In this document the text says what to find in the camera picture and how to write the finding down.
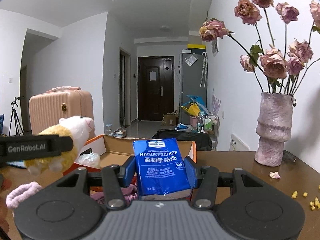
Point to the orange cardboard box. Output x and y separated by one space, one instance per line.
112 153

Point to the wire storage cart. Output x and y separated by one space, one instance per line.
208 123

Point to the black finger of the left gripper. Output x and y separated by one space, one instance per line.
29 147

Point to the dark wooden entrance door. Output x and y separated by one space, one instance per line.
155 87

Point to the black bag on floor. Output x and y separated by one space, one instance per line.
202 140

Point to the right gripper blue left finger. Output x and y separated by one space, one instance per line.
127 172

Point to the black camera tripod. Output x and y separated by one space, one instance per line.
14 119

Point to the fallen pink rose petal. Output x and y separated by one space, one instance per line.
274 175

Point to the pink fluffy headband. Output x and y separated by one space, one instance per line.
21 193

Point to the brown cardboard box on floor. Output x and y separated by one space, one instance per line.
170 120

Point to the yellow bag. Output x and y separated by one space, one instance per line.
192 110

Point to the pink ribbed suitcase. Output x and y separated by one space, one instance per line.
61 102

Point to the pink textured vase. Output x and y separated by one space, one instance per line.
274 128

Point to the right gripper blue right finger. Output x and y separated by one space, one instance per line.
193 172

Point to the yellow box on refrigerator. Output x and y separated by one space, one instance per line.
196 46

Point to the yellow white hamster plush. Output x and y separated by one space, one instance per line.
72 134

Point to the grey refrigerator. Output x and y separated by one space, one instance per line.
190 78

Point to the blue handkerchief tissue pack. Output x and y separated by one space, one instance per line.
160 170

